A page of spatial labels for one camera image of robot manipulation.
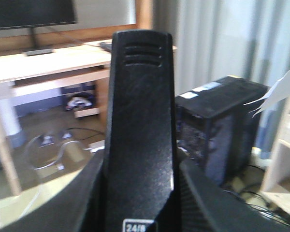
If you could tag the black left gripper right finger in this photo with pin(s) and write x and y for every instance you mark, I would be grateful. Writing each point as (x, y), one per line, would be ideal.
(207, 208)

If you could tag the black computer monitor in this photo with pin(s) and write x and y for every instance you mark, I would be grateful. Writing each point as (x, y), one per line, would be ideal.
(18, 14)

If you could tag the black stapler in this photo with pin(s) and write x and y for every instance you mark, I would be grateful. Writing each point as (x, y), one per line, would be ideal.
(140, 162)

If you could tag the white paper sheets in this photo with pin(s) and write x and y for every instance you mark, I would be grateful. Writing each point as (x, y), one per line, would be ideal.
(279, 91)

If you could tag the wooden desk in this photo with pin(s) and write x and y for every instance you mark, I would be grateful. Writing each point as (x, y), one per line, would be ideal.
(21, 75)

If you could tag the black keyboard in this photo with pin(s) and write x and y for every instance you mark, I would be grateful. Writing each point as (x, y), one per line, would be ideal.
(106, 46)

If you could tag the black desktop computer tower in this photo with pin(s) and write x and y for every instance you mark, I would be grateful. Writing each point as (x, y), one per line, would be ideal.
(216, 125)

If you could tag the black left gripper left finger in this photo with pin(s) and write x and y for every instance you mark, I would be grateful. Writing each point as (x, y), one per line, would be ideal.
(74, 209)

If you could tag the grey curtain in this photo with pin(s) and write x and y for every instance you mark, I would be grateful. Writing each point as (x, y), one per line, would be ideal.
(216, 38)

